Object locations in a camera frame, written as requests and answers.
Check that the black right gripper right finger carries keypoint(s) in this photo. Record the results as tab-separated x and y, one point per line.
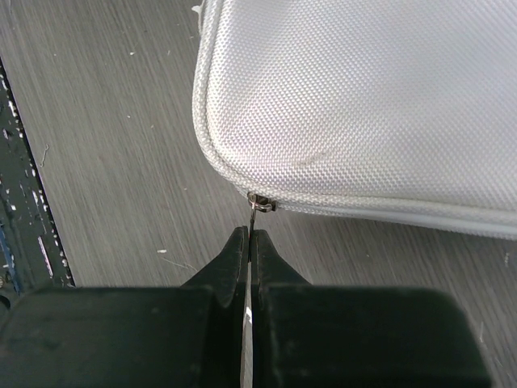
308	335

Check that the grey medicine kit case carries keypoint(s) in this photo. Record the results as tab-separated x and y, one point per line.
401	111

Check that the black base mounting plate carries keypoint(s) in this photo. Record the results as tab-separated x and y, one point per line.
32	256

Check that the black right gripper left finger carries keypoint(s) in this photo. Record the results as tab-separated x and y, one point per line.
186	336

